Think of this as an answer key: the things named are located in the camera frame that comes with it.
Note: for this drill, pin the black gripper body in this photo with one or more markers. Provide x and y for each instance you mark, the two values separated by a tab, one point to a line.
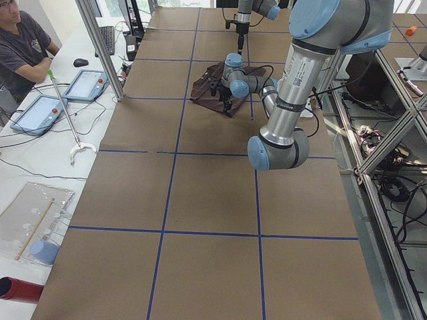
225	92
240	28

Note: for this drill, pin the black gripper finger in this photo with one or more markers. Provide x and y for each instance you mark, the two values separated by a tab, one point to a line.
241	39
227	105

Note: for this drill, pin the dark brown t-shirt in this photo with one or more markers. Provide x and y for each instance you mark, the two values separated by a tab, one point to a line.
207	93

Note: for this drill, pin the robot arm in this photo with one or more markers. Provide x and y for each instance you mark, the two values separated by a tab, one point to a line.
266	8
318	30

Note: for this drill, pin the black keyboard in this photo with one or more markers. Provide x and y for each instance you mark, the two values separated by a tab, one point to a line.
108	36

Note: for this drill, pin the far blue teach pendant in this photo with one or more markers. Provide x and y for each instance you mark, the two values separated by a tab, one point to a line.
87	86

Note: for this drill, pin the blue teach pendant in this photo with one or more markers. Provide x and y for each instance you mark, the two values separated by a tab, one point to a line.
39	116
87	86

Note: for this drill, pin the black computer mouse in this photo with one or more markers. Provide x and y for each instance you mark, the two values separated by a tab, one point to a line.
80	62

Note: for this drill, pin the reacher grabber stick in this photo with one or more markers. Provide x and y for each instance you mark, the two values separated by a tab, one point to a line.
79	144

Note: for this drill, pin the near blue teach pendant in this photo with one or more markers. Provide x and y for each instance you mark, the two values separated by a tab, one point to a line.
39	116

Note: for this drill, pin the seated man grey shirt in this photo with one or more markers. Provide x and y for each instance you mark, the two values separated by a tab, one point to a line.
25	51

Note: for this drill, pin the clear plastic bag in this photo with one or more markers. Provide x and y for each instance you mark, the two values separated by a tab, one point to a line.
39	212

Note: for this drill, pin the blue plastic cup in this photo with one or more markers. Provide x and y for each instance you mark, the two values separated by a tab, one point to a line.
44	251

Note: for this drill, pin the red cylinder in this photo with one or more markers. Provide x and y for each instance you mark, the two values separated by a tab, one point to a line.
20	291

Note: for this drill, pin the white camera pole base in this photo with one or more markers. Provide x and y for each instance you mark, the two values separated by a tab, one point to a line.
308	111

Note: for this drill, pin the aluminium frame rail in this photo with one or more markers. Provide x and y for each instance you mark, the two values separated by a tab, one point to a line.
378	101

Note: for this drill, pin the aluminium frame post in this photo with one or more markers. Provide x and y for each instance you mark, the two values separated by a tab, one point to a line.
92	27

